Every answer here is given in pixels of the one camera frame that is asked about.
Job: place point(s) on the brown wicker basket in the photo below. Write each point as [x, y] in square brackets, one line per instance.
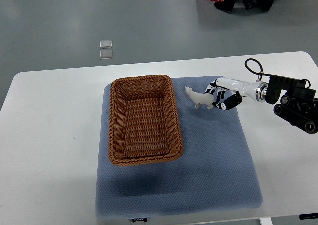
[144, 125]

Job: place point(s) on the black table control panel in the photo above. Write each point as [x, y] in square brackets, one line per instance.
[308, 216]

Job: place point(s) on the upper metal floor plate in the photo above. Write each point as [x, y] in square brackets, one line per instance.
[104, 44]

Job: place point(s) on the white bear figurine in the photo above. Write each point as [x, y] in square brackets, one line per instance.
[200, 98]

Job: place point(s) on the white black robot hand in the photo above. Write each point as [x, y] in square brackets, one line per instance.
[229, 93]

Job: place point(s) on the black label tag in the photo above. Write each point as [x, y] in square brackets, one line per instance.
[139, 219]

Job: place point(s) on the blue textured mat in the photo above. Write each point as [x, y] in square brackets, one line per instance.
[215, 172]

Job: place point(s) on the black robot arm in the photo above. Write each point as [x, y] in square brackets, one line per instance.
[293, 100]

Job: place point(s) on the lower metal floor plate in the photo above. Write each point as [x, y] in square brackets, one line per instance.
[106, 54]

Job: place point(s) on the metal floor plate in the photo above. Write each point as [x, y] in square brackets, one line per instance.
[106, 54]
[104, 44]

